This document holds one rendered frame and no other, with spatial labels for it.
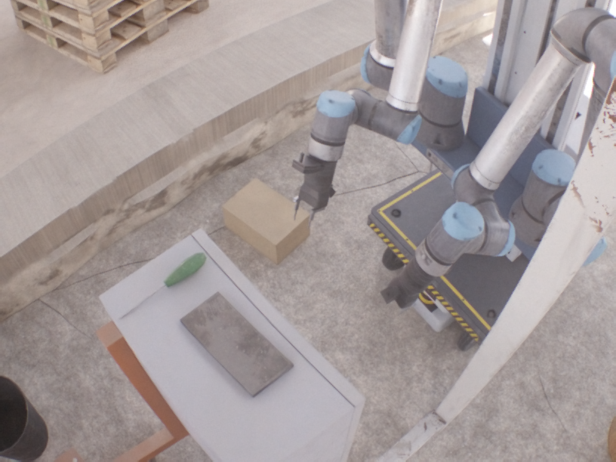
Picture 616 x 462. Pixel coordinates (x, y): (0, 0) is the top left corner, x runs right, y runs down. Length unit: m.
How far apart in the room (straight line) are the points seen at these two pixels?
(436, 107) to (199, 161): 1.21
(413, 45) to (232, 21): 1.86
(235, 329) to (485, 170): 0.73
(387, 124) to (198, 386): 0.92
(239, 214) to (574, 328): 1.55
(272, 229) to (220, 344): 1.54
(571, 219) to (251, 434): 0.52
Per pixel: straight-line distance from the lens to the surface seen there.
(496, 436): 2.22
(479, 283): 2.09
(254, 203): 2.46
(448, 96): 1.76
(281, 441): 0.81
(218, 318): 0.89
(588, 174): 0.62
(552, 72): 1.23
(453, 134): 1.87
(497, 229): 1.34
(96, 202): 2.44
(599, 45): 1.13
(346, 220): 2.58
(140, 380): 1.12
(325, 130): 1.47
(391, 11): 1.63
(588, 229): 0.68
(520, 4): 1.65
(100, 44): 2.95
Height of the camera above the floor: 2.03
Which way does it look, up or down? 52 degrees down
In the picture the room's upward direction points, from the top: 2 degrees counter-clockwise
